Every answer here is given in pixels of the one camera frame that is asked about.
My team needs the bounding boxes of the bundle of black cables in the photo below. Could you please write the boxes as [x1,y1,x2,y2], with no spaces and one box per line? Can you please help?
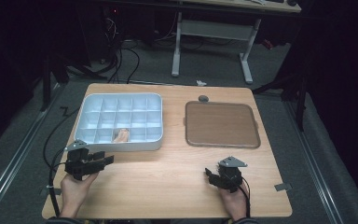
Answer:
[101,7,142,85]

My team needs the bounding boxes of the white divided storage box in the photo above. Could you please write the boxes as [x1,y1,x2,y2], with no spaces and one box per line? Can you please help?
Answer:
[73,91,164,153]

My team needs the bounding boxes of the grey tape piece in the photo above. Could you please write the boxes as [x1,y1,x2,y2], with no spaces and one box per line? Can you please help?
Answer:
[39,186,62,198]
[273,182,294,192]

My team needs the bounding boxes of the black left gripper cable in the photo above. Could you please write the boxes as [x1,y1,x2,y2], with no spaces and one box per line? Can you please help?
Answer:
[48,147,76,218]

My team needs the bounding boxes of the person's left hand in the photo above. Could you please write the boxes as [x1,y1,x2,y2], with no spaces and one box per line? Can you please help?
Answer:
[59,172,100,218]

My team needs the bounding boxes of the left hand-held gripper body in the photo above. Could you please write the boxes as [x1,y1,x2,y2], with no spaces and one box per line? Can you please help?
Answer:
[63,139,107,181]

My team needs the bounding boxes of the brown tray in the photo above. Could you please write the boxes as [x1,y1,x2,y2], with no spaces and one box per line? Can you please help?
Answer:
[183,100,262,149]

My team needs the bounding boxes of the person's right hand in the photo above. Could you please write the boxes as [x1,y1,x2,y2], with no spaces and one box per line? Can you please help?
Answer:
[218,181,251,221]

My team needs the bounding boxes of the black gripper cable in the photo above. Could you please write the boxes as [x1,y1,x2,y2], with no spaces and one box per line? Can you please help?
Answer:
[48,147,76,218]
[238,175,253,218]

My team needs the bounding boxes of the black metal stand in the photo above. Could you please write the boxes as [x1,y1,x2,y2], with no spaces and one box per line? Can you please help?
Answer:
[39,50,108,113]
[251,69,310,133]

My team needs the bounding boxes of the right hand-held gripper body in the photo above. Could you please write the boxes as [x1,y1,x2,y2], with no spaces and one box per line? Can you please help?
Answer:
[211,155,249,194]

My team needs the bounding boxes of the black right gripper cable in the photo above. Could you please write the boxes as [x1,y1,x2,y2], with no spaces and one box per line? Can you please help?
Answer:
[238,175,253,218]

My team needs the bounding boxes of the white-legged desk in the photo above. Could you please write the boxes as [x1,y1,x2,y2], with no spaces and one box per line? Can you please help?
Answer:
[171,0,302,85]

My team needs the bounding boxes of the metal floor rail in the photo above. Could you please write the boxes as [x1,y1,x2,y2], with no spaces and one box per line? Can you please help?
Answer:
[0,83,64,220]
[282,99,345,224]

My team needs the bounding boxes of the pair of peach socks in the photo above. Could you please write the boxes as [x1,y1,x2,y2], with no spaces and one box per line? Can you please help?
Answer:
[113,128,131,144]

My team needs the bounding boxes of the black floor cable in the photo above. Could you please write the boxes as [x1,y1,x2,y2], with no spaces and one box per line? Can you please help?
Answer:
[42,105,81,166]

